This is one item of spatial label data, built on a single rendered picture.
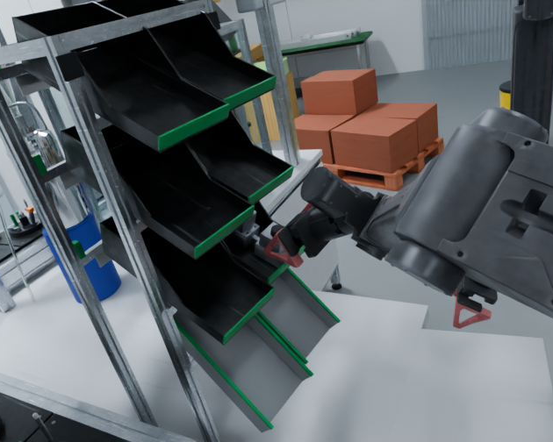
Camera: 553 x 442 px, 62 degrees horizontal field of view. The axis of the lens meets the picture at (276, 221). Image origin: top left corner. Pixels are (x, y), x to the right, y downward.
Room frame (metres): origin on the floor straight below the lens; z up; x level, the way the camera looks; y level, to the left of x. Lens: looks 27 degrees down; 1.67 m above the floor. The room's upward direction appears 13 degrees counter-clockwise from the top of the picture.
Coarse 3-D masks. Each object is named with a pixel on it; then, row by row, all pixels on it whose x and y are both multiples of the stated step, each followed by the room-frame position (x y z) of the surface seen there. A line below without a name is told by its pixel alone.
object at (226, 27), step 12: (228, 24) 1.94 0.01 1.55; (240, 24) 2.02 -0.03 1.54; (252, 60) 2.04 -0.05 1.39; (48, 96) 1.70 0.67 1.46; (48, 108) 1.69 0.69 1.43; (264, 120) 2.04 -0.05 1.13; (60, 132) 1.69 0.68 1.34; (264, 132) 2.02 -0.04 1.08; (264, 144) 2.03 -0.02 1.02; (84, 192) 1.69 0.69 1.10; (96, 216) 1.69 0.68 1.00
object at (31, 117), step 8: (0, 32) 1.71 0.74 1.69; (0, 40) 1.70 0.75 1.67; (8, 64) 1.69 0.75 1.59; (16, 88) 1.68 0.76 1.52; (16, 96) 1.67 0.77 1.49; (24, 96) 1.70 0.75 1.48; (8, 104) 1.64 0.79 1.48; (24, 104) 1.68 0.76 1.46; (32, 104) 1.71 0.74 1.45; (24, 112) 1.67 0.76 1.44; (32, 112) 1.70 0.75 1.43; (32, 120) 1.69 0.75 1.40; (40, 120) 1.71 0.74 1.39; (40, 128) 1.70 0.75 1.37
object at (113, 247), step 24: (120, 240) 0.68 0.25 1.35; (144, 240) 0.77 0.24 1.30; (120, 264) 0.70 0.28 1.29; (168, 264) 0.71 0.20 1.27; (192, 264) 0.72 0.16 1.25; (216, 264) 0.72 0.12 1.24; (168, 288) 0.63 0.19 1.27; (192, 288) 0.67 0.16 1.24; (216, 288) 0.67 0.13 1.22; (240, 288) 0.67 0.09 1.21; (264, 288) 0.66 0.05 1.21; (192, 312) 0.60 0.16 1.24; (216, 312) 0.62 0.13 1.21; (240, 312) 0.62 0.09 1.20; (216, 336) 0.57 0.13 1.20
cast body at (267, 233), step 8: (272, 224) 0.77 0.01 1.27; (264, 232) 0.74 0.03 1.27; (272, 232) 0.73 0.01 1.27; (256, 240) 0.77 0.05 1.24; (264, 240) 0.74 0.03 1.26; (256, 248) 0.76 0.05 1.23; (264, 248) 0.74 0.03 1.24; (272, 248) 0.73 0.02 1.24; (280, 248) 0.72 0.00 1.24; (264, 256) 0.75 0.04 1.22; (272, 264) 0.74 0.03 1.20; (280, 264) 0.72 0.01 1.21
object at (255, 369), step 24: (192, 336) 0.67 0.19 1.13; (240, 336) 0.69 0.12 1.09; (264, 336) 0.69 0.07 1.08; (216, 360) 0.64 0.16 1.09; (240, 360) 0.65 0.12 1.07; (264, 360) 0.66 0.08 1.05; (288, 360) 0.66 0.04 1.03; (240, 384) 0.61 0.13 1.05; (264, 384) 0.62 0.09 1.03; (288, 384) 0.63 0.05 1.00; (240, 408) 0.58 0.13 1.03; (264, 408) 0.59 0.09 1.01
